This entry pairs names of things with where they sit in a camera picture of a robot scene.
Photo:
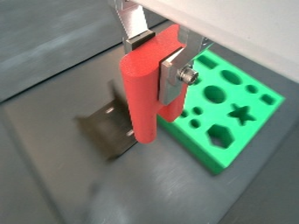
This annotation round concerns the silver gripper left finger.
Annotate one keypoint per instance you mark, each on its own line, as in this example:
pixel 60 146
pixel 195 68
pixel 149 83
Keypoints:
pixel 131 16

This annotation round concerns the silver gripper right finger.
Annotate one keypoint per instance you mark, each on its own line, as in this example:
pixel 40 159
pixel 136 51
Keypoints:
pixel 176 70

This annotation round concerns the green foam shape board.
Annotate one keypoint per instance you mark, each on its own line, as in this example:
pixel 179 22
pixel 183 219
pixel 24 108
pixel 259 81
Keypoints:
pixel 227 107

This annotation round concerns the red square-circle peg object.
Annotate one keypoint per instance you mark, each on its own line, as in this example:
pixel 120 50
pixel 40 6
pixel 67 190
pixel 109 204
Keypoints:
pixel 140 72

